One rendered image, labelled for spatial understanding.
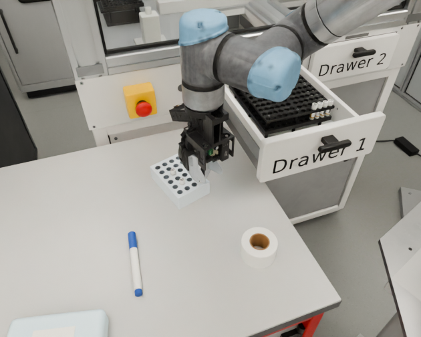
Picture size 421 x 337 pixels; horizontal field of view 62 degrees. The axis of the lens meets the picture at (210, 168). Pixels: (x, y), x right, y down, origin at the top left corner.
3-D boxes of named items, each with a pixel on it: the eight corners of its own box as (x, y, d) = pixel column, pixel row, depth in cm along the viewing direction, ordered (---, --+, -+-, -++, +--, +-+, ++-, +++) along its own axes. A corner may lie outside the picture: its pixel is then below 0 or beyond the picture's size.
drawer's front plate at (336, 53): (387, 68, 112) (401, 34, 105) (308, 84, 105) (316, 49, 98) (384, 65, 114) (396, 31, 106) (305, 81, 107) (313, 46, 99)
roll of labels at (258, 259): (281, 263, 69) (284, 251, 66) (248, 273, 67) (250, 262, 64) (266, 234, 73) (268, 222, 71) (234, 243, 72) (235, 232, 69)
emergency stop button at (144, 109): (154, 116, 87) (152, 103, 84) (137, 120, 86) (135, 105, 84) (150, 109, 89) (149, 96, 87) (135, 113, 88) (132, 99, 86)
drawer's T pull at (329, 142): (351, 146, 72) (353, 141, 71) (319, 154, 71) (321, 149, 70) (341, 136, 75) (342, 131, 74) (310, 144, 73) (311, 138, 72)
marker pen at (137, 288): (144, 295, 64) (142, 291, 63) (134, 297, 64) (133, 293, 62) (135, 235, 73) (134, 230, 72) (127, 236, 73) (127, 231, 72)
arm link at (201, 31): (212, 31, 49) (165, 17, 52) (211, 99, 56) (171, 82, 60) (242, 13, 53) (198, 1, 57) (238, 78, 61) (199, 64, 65)
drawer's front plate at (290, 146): (371, 153, 83) (387, 114, 75) (258, 183, 76) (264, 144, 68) (366, 148, 84) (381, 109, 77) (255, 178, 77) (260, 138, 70)
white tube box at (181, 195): (210, 192, 82) (210, 181, 79) (179, 209, 78) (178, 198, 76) (180, 163, 89) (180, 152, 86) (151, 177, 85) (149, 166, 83)
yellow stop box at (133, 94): (158, 116, 90) (155, 91, 85) (130, 121, 89) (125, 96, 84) (154, 105, 94) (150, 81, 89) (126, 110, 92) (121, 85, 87)
